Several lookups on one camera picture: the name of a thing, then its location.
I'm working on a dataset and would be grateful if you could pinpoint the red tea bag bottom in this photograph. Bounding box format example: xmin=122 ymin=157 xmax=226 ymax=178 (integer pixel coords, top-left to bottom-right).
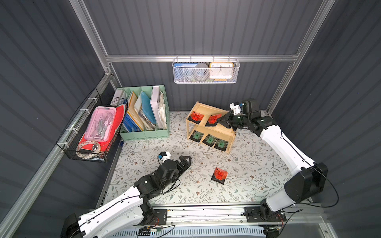
xmin=205 ymin=114 xmax=222 ymax=127

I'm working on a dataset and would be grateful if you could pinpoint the red tea bag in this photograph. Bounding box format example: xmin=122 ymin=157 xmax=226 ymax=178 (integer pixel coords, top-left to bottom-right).
xmin=211 ymin=167 xmax=228 ymax=185
xmin=187 ymin=111 xmax=204 ymax=125
xmin=205 ymin=114 xmax=222 ymax=127

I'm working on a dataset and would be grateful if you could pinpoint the green tea bag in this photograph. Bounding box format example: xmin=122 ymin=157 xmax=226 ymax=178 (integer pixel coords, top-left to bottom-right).
xmin=190 ymin=131 xmax=204 ymax=142
xmin=202 ymin=134 xmax=217 ymax=147
xmin=214 ymin=139 xmax=229 ymax=152

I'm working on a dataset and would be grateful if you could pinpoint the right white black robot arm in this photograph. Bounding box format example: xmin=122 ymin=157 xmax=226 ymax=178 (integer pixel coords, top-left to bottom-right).
xmin=216 ymin=99 xmax=328 ymax=216

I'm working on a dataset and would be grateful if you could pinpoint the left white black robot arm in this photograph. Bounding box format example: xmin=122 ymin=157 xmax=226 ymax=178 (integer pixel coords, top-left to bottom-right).
xmin=60 ymin=154 xmax=191 ymax=238

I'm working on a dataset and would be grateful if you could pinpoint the wooden two-tier shelf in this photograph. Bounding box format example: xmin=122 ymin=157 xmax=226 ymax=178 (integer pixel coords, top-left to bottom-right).
xmin=186 ymin=101 xmax=236 ymax=154

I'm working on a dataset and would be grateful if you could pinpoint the yellow white clock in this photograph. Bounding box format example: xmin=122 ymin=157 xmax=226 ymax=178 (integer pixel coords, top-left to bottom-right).
xmin=209 ymin=62 xmax=234 ymax=80

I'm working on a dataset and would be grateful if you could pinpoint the green file organizer box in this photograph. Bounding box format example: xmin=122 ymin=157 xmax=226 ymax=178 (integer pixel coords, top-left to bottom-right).
xmin=111 ymin=85 xmax=170 ymax=141

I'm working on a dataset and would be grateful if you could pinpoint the teal folder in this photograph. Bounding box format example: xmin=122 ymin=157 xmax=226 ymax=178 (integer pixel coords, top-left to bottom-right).
xmin=140 ymin=91 xmax=156 ymax=125

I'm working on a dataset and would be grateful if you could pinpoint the grey tape roll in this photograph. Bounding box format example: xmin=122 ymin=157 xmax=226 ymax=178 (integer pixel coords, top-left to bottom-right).
xmin=193 ymin=63 xmax=209 ymax=81

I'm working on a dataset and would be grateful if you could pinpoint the white binder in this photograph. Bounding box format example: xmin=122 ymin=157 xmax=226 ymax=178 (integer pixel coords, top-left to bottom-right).
xmin=150 ymin=86 xmax=163 ymax=130

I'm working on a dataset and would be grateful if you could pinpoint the clear tape roll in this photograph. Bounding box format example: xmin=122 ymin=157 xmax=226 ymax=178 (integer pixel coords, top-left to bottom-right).
xmin=76 ymin=141 xmax=101 ymax=153

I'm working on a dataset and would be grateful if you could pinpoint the red folder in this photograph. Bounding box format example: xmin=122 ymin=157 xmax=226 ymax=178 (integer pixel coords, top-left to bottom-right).
xmin=77 ymin=104 xmax=126 ymax=153

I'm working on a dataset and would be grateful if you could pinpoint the pink plastic tool case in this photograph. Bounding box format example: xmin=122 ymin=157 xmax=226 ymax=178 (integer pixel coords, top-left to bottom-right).
xmin=84 ymin=106 xmax=117 ymax=142

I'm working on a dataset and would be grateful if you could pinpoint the blue box in basket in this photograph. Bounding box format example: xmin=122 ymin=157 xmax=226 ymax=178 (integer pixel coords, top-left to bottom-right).
xmin=173 ymin=62 xmax=197 ymax=84

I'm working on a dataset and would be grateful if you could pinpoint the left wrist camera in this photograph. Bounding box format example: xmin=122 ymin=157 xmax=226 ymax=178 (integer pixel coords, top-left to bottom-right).
xmin=157 ymin=151 xmax=171 ymax=164

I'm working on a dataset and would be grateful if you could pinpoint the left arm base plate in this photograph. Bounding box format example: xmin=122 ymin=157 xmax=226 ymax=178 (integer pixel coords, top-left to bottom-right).
xmin=141 ymin=209 xmax=168 ymax=226

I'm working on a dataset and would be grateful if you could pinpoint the white mesh wall basket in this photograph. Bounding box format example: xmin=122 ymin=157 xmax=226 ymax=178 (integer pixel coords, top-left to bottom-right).
xmin=172 ymin=57 xmax=241 ymax=84

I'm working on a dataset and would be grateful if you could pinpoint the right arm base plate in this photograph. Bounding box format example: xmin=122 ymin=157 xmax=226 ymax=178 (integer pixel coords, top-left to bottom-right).
xmin=243 ymin=206 xmax=287 ymax=223

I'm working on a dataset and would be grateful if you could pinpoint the black wire basket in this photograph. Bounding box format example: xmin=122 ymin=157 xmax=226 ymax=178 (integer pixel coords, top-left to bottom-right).
xmin=57 ymin=90 xmax=128 ymax=163

